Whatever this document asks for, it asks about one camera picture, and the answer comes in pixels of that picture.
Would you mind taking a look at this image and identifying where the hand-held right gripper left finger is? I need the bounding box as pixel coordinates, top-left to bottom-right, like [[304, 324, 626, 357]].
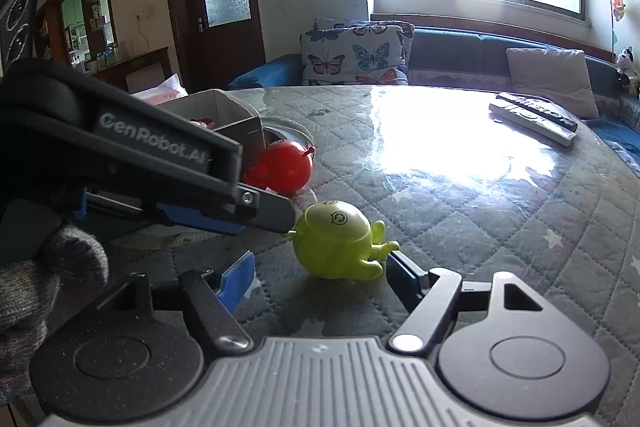
[[95, 251, 256, 354]]

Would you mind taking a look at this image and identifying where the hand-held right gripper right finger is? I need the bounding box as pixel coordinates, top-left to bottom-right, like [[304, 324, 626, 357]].
[[387, 252, 546, 354]]

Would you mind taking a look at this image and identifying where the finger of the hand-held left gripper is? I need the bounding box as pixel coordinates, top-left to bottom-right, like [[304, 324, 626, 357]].
[[80, 186, 297, 236]]

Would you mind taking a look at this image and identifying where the red round toy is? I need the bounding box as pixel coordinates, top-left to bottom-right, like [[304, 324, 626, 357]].
[[242, 140, 317, 196]]

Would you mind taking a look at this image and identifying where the green alien toy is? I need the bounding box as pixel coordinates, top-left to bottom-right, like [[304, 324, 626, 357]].
[[289, 201, 401, 281]]

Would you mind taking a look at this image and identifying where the grey cardboard box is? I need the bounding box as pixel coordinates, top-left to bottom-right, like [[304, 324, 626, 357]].
[[165, 89, 266, 155]]

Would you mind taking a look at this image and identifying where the person's left hand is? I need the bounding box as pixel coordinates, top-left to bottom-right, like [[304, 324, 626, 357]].
[[0, 218, 110, 403]]

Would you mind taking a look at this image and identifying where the pink white plastic bag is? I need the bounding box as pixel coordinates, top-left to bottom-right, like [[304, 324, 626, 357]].
[[131, 73, 190, 106]]

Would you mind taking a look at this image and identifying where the white round turntable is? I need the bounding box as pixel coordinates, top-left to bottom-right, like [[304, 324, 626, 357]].
[[262, 116, 316, 152]]

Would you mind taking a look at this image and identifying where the low wooden sideboard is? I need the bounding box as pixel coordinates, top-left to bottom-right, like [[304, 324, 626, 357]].
[[85, 47, 173, 95]]

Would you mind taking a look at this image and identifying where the grey quilted table cover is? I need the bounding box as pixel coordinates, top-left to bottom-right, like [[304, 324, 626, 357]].
[[100, 84, 640, 427]]

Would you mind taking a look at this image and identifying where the wooden shelf cabinet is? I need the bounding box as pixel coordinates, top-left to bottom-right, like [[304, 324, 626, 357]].
[[34, 0, 120, 72]]

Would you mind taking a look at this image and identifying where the dark wooden door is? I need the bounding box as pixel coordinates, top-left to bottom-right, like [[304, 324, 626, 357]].
[[160, 0, 266, 95]]

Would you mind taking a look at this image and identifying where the butterfly print pillow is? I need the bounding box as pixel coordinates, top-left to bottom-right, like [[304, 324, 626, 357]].
[[314, 17, 416, 72], [300, 25, 410, 86]]

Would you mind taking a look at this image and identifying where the white remote control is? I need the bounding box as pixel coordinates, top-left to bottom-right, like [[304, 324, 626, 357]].
[[489, 103, 577, 148]]

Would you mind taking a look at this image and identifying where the black remote control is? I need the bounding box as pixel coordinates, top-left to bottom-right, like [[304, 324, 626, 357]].
[[495, 92, 578, 132]]

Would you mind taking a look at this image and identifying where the blue bench sofa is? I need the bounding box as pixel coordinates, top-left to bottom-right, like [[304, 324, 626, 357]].
[[227, 24, 640, 178]]

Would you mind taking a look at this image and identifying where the grey pillow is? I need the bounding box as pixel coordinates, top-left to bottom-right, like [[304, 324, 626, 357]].
[[506, 48, 600, 120]]

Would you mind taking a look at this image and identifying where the black white plush animal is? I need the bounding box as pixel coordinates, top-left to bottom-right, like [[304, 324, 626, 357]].
[[615, 48, 640, 96]]

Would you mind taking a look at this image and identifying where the pinwheel decoration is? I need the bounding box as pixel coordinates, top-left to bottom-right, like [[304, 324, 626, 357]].
[[609, 0, 629, 58]]

